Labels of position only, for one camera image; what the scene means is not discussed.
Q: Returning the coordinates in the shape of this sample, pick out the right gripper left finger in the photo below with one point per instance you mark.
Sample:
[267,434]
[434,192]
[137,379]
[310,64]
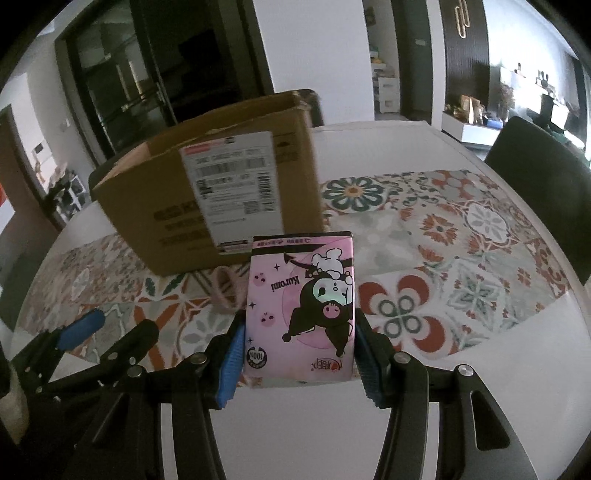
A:
[187,394]

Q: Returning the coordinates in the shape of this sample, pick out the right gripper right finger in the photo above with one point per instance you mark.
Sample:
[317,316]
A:
[476,440]

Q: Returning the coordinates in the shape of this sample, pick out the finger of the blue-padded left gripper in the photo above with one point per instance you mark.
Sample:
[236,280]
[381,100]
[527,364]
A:
[46,349]
[112,364]

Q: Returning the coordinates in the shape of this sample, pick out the pink towel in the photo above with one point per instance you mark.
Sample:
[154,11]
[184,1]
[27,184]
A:
[228,290]

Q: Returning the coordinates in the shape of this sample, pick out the pink Kuromi tissue pack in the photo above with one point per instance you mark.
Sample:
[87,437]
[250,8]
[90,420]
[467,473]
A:
[300,312]

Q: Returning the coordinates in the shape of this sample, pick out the brown entrance door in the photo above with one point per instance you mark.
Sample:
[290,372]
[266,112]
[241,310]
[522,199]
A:
[30,232]

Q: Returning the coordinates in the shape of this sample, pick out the shoe rack with plush toys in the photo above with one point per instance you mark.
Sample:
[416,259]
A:
[66,195]

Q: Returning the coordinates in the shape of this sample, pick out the brown cardboard box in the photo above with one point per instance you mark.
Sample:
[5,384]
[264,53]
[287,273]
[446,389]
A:
[196,195]

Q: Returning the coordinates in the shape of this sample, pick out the patterned tile table runner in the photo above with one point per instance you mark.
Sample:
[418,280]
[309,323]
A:
[445,260]

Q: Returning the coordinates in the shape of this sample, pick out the dark chair right side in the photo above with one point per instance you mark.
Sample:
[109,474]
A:
[552,181]

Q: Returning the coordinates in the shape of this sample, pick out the dark glass double door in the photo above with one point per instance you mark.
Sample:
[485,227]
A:
[131,69]

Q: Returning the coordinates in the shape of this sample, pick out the white tv cabinet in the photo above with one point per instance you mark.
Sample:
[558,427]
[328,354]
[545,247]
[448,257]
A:
[469,134]

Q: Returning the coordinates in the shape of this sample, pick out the dark chair behind table centre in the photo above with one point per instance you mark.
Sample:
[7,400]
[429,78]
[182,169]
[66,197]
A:
[313,101]

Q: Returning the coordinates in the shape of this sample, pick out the dark interior door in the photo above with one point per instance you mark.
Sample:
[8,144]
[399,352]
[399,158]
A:
[412,26]

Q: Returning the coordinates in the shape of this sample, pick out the wall intercom panel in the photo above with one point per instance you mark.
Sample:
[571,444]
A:
[41,155]

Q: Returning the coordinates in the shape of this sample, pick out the gold wall ornament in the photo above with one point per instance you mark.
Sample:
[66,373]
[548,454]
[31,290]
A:
[462,18]

